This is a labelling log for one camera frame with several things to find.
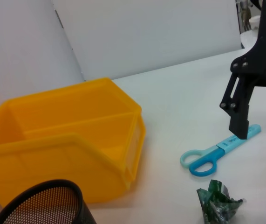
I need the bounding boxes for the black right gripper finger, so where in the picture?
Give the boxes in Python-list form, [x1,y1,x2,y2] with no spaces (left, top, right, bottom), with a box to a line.
[219,72,257,140]

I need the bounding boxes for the green plastic wrapper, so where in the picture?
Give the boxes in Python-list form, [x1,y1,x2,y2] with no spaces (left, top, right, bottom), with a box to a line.
[196,179,246,224]

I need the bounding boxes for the blue sheathed scissors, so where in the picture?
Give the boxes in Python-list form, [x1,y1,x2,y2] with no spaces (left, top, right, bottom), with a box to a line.
[179,124,262,177]

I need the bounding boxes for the black mesh pen holder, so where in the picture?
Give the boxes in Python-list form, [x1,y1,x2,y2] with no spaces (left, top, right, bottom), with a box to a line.
[0,179,97,224]

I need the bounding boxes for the white round background object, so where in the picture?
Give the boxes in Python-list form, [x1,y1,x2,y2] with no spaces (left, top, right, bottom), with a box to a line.
[239,29,261,50]

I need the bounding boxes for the yellow plastic bin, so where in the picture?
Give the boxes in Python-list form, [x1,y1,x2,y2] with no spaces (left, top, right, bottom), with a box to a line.
[0,77,147,209]

